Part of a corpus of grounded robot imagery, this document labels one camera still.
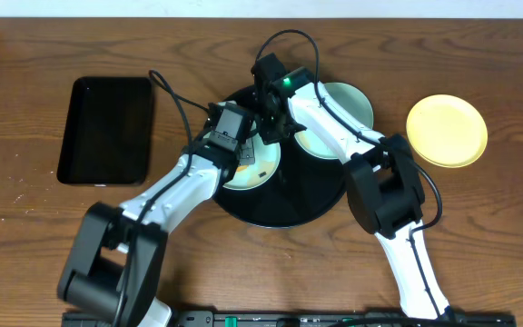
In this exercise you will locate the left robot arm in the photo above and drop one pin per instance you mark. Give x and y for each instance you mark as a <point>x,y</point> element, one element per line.
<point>113,269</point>

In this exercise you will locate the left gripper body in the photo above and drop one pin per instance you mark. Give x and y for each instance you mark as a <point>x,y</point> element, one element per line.
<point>247,152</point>

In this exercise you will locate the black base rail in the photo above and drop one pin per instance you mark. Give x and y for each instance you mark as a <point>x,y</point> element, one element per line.
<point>212,319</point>

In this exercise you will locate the yellow plate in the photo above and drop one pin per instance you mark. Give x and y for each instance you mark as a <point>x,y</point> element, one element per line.
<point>447,131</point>

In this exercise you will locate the black rectangular bin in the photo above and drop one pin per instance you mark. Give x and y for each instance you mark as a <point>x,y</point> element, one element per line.
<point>107,135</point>

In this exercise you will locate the round black tray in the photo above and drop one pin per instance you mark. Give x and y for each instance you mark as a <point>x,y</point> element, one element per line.
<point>301,190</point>

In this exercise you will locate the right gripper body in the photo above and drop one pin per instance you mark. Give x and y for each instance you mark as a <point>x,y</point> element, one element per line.
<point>275,129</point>

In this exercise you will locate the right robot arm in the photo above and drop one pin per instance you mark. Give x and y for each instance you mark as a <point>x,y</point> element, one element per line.
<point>384,189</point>

